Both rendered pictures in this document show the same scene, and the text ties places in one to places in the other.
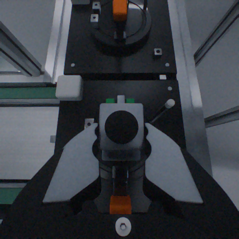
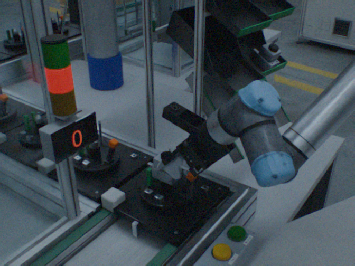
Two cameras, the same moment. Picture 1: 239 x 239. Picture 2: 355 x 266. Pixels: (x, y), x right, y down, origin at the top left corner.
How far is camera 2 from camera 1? 0.96 m
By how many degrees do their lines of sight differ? 53
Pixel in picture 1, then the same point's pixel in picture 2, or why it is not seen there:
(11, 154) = not seen: outside the picture
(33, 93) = (86, 227)
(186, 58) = (149, 150)
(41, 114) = (100, 241)
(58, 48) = not seen: hidden behind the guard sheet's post
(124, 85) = (137, 178)
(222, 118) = not seen: hidden behind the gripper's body
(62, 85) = (110, 196)
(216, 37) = (152, 132)
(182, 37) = (134, 144)
